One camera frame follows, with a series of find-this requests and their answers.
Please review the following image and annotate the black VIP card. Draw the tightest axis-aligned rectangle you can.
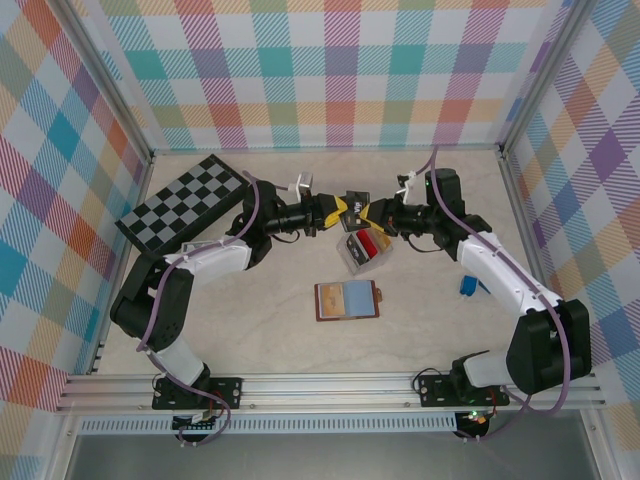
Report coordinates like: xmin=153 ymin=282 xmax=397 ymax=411
xmin=343 ymin=188 xmax=372 ymax=230

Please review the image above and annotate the clear plastic card box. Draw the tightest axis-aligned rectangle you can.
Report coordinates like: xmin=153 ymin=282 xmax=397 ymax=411
xmin=335 ymin=228 xmax=396 ymax=278

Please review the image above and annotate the brown leather card holder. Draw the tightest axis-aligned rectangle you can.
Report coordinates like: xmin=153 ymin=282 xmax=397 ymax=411
xmin=313 ymin=280 xmax=387 ymax=324

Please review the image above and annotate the red card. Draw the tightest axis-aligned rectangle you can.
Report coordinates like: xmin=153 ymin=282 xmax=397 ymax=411
xmin=357 ymin=229 xmax=383 ymax=259

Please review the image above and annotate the small blue plastic object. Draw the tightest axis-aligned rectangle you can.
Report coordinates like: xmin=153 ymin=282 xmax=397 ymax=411
xmin=458 ymin=274 xmax=492 ymax=298

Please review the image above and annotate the black grey chessboard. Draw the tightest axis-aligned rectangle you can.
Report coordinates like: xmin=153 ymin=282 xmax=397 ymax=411
xmin=114 ymin=153 xmax=251 ymax=258

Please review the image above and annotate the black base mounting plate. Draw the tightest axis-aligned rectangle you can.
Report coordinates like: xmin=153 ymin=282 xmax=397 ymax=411
xmin=151 ymin=375 xmax=245 ymax=412
xmin=415 ymin=373 xmax=512 ymax=409

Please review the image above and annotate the small controller board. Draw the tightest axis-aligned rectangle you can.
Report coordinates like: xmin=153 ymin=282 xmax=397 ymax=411
xmin=172 ymin=410 xmax=224 ymax=435
xmin=457 ymin=408 xmax=496 ymax=436

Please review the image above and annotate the aluminium frame bar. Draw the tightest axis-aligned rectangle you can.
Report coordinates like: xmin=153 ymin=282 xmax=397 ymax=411
xmin=498 ymin=149 xmax=574 ymax=371
xmin=85 ymin=154 xmax=155 ymax=376

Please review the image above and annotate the purple cable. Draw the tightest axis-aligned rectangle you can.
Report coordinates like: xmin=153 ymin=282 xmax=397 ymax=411
xmin=424 ymin=144 xmax=574 ymax=444
xmin=134 ymin=171 xmax=262 ymax=447

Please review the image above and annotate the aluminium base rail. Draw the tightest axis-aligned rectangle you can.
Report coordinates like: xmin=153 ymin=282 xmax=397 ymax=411
xmin=53 ymin=372 xmax=607 ymax=415

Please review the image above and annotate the aluminium frame post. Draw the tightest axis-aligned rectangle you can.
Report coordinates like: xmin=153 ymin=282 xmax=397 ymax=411
xmin=498 ymin=0 xmax=587 ymax=157
xmin=58 ymin=0 xmax=157 ymax=166

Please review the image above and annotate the perforated cable tray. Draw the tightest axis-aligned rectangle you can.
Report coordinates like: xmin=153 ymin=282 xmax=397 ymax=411
xmin=78 ymin=417 xmax=460 ymax=436

